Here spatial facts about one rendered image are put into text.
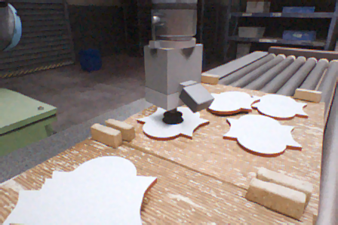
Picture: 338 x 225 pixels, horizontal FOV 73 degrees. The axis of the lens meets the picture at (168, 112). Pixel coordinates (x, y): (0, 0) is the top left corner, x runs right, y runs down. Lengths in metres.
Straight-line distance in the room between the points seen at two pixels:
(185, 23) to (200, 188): 0.24
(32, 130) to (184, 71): 0.34
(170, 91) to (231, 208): 0.20
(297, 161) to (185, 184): 0.18
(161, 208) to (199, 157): 0.11
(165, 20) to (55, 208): 0.29
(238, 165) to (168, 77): 0.17
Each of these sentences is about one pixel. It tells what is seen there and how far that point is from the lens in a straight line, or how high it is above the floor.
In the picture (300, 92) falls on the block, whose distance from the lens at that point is 0.67.
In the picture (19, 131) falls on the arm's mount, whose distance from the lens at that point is 0.55.
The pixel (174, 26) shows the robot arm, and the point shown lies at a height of 1.12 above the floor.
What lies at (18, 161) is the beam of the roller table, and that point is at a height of 0.92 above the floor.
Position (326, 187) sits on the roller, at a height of 0.92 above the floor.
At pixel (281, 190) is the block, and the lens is 0.29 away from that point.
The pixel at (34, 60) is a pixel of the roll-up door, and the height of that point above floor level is 0.24.
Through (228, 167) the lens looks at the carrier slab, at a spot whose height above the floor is 0.94.
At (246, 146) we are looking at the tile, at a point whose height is 0.94.
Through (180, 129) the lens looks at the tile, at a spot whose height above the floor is 0.94.
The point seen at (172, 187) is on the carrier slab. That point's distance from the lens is 0.31.
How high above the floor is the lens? 1.14
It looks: 24 degrees down
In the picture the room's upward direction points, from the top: straight up
